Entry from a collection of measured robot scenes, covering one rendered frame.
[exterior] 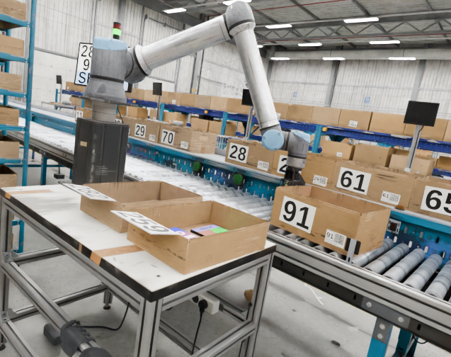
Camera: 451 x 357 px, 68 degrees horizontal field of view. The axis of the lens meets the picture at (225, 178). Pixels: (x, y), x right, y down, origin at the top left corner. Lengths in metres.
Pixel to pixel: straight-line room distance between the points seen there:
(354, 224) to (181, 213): 0.63
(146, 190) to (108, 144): 0.27
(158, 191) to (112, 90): 0.50
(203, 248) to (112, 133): 0.85
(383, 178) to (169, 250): 1.19
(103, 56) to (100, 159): 0.45
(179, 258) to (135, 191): 0.64
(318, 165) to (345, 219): 0.67
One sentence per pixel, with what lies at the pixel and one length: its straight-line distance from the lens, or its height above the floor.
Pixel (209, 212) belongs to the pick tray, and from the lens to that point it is 1.34.
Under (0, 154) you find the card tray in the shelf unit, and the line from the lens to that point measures 2.40.
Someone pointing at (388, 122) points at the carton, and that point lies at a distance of 6.54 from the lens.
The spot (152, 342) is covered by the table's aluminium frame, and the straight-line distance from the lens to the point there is 0.94.
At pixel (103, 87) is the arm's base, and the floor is 1.23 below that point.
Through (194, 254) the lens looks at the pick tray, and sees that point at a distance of 0.92.
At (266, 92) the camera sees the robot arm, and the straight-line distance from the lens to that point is 1.47.
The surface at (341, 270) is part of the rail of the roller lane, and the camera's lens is 1.28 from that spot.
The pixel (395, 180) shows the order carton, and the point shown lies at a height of 1.02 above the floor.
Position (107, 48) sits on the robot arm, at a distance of 1.62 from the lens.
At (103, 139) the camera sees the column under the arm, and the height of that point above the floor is 1.00.
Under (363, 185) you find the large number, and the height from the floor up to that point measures 0.95.
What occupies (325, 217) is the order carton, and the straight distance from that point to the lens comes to 1.35.
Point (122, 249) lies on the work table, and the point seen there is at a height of 0.75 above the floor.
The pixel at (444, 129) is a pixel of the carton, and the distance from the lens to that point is 6.34.
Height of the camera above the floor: 1.17
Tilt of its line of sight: 10 degrees down
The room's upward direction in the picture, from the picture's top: 9 degrees clockwise
